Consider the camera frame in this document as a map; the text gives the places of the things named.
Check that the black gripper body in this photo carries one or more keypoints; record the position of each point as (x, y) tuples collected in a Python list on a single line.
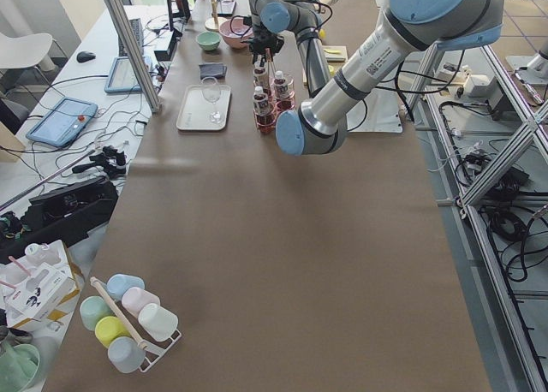
[(263, 41)]

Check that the tea bottle white cap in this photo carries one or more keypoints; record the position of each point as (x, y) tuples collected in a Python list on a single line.
[(261, 77)]

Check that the copper wire bottle basket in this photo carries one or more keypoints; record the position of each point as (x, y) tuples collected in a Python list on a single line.
[(273, 101)]

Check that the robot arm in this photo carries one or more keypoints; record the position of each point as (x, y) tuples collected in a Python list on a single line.
[(319, 124), (270, 18)]

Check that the pink bowl of ice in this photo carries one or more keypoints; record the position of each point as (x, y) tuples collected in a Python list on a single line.
[(236, 33)]

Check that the black glass rack tray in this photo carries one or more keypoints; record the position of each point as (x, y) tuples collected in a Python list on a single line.
[(226, 8)]

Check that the green ceramic bowl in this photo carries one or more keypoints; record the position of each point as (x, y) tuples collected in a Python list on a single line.
[(208, 40)]

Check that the wooden cup tree stand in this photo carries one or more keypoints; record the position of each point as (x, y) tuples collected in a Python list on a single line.
[(214, 22)]

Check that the grey folded cloth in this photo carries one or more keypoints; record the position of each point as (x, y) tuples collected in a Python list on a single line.
[(216, 70)]

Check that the clear wine glass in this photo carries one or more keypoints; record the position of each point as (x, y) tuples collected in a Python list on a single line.
[(211, 92)]

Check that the wooden cutting board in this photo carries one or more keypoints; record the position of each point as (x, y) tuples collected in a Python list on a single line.
[(334, 53)]

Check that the white rabbit serving tray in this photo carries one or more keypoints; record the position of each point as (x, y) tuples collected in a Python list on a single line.
[(195, 113)]

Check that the blue teach pendant far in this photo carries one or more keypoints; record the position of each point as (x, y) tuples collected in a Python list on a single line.
[(121, 78)]

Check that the blue teach pendant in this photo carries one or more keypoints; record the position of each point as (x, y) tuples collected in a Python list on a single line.
[(61, 125), (121, 78)]

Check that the computer mouse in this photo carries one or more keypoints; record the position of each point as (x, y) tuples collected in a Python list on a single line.
[(85, 56)]

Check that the blue teach pendant near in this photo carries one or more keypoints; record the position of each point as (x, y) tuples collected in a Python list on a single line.
[(61, 125)]

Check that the pastel blue cup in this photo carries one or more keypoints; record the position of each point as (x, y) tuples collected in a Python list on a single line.
[(119, 284)]

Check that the pastel pink cup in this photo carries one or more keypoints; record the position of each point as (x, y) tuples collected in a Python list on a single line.
[(135, 299)]

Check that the white cup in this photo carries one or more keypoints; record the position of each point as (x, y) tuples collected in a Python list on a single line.
[(159, 322)]

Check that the white cup rack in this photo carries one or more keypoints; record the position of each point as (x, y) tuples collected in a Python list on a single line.
[(140, 331)]

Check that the pastel green cup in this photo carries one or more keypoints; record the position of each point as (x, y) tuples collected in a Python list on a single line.
[(92, 309)]

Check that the yellow cup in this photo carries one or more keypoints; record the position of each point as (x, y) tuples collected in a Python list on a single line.
[(108, 329)]

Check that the white tissue box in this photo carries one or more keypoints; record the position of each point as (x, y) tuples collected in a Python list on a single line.
[(41, 287)]

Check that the light blue cup front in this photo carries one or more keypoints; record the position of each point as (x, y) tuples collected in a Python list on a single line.
[(125, 355)]

